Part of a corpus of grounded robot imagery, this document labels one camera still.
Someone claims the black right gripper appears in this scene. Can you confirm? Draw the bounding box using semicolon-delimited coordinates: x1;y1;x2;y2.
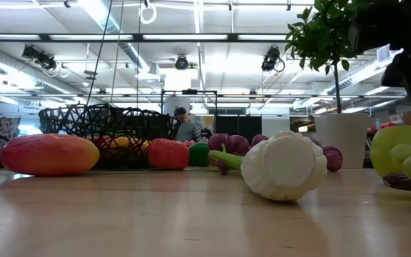
350;0;411;109

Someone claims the light green toy fruit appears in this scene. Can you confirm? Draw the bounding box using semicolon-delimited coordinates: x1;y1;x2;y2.
370;125;411;178

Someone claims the purple toy grape bunch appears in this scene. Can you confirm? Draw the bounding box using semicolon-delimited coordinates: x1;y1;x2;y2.
207;133;344;176

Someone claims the green toy bell pepper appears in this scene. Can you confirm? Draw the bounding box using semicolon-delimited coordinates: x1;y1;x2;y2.
188;141;210;168

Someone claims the yellow toy fruit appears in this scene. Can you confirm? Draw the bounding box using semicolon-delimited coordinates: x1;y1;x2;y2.
109;136;151;154

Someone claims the black wire basket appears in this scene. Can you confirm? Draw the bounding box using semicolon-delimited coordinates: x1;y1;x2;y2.
38;103;180;169

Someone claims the red yellow toy mango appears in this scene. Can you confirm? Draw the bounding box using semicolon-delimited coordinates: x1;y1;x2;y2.
0;133;101;178

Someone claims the white cup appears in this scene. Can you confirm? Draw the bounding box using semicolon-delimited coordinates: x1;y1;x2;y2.
314;113;370;169

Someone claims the green potted tree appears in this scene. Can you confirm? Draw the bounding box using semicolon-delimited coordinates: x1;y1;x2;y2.
284;0;360;114

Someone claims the black ceiling spotlight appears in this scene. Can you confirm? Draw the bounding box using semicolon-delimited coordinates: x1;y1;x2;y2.
21;44;59;71
174;55;190;71
260;45;286;73

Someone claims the black partition panel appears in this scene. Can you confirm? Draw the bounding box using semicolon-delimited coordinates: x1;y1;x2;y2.
215;114;263;139

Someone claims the person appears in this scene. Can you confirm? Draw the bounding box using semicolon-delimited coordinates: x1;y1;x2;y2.
172;106;202;143

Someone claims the grey round mat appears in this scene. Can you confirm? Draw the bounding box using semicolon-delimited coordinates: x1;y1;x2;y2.
83;166;200;176

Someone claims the patterned fabric panel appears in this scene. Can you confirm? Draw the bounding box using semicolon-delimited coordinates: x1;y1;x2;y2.
0;116;21;153

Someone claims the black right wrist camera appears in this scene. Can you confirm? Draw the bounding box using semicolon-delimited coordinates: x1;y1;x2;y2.
381;61;407;89

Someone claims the white hanging ring cable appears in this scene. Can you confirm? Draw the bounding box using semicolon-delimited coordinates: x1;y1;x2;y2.
139;0;158;25

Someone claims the grey hanging cable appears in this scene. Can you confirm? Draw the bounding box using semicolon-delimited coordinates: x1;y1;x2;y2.
111;0;125;104

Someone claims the black hanging cable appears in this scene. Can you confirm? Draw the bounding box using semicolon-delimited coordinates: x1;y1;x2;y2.
86;0;114;104

